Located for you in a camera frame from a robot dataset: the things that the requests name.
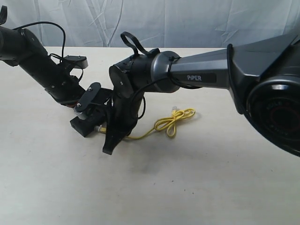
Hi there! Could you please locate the small black box device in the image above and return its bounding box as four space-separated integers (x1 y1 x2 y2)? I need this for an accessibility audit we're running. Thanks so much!
70 108 110 137

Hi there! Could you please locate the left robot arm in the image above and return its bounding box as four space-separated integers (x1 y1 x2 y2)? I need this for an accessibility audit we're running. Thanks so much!
0 24 87 108

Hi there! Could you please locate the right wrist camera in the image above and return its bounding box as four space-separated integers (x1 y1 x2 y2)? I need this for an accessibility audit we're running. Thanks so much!
73 82 101 116

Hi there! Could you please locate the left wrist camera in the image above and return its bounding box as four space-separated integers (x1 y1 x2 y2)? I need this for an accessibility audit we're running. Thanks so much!
64 55 88 69

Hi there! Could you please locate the right robot arm Piper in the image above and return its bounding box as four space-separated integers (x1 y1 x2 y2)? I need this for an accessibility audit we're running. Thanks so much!
103 32 300 156

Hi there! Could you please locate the yellow ethernet cable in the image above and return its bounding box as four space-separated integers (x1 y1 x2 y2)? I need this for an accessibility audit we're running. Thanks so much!
94 105 196 141

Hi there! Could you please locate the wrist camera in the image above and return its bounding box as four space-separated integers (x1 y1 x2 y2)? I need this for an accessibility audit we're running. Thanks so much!
73 82 101 116
64 55 88 69

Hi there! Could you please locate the grey backdrop cloth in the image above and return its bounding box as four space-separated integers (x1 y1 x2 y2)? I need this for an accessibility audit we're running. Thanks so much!
1 0 300 48

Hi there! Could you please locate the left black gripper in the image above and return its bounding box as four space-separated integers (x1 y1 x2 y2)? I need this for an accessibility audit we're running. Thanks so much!
43 70 85 108

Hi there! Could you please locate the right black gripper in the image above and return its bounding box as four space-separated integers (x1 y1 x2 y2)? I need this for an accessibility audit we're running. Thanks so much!
102 91 143 155

